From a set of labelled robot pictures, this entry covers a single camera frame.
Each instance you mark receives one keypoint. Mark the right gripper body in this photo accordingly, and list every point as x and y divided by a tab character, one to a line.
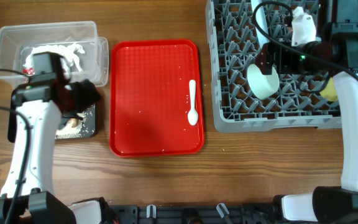
269	58

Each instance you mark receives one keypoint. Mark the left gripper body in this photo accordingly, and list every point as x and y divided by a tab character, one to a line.
80	98

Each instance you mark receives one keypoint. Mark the light green bowl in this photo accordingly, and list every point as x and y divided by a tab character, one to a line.
262	86

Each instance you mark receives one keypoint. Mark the brown mushroom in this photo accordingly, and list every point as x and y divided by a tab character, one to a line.
72	122

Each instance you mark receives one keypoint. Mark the white rice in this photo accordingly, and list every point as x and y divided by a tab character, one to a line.
85	129

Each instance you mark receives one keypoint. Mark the large light blue plate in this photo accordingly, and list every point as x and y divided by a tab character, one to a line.
261	20

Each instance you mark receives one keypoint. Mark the white tissue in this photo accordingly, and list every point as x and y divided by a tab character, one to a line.
69	54

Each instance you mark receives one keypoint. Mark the red snack wrapper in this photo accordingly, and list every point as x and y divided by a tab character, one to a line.
28	70

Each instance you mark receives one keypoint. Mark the yellow cup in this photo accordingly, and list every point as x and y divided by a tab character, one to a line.
329	91

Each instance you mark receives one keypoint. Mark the white spoon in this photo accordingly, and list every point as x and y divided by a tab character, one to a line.
192	114

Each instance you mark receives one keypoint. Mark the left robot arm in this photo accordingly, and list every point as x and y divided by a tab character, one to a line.
27	196

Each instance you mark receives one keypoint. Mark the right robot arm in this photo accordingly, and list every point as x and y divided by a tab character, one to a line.
331	44

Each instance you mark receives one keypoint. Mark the grey dishwasher rack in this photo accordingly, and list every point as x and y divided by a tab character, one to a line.
234	43

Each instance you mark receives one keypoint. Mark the black tray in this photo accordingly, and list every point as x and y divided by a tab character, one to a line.
44	124

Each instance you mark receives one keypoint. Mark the red serving tray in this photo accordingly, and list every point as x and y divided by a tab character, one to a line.
149	98

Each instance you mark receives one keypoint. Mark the clear plastic bin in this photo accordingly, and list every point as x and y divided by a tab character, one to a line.
17	42

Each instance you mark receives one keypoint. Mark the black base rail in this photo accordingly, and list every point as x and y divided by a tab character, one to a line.
246	213

